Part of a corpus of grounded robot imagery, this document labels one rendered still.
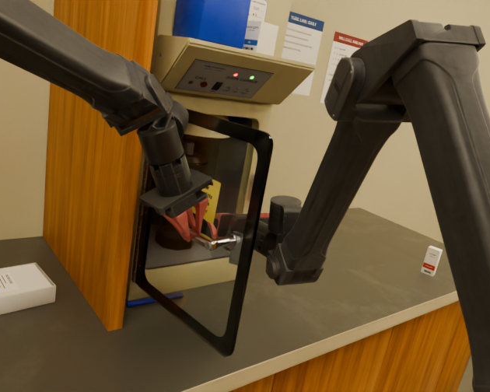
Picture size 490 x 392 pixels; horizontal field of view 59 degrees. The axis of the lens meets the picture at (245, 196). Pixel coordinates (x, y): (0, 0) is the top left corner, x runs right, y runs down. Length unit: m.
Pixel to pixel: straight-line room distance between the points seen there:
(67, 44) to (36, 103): 0.77
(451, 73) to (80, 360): 0.73
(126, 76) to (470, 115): 0.39
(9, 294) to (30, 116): 0.49
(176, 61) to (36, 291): 0.54
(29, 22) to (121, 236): 0.47
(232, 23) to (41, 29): 0.44
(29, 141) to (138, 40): 0.60
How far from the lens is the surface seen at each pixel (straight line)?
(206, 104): 0.96
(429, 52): 0.43
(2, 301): 0.99
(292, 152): 1.78
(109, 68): 0.56
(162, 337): 0.93
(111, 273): 0.89
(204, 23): 0.82
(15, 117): 1.27
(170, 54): 0.84
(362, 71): 0.49
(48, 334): 0.94
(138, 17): 0.78
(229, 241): 0.72
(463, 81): 0.44
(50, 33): 0.49
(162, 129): 0.63
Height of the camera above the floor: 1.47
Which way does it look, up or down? 16 degrees down
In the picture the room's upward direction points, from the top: 10 degrees clockwise
